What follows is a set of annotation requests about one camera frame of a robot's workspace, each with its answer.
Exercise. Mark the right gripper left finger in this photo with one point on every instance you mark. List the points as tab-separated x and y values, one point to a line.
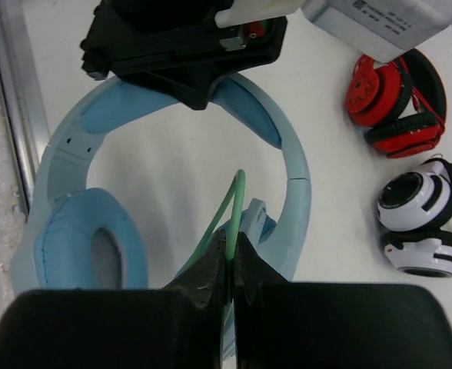
177	326

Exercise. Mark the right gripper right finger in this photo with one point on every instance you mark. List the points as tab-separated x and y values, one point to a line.
283	324

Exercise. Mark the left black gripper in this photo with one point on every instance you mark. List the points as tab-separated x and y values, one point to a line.
175	47

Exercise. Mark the light blue headphones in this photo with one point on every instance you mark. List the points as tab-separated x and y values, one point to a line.
82	238

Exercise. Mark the white and black headphones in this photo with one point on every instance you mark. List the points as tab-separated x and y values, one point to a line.
415	211

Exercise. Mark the red and black headphones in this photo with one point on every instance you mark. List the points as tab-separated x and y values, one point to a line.
402	104

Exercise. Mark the metal table edge rail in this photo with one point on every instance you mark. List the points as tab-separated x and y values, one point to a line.
21	99

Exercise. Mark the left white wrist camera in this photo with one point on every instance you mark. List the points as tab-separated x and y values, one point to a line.
383	30

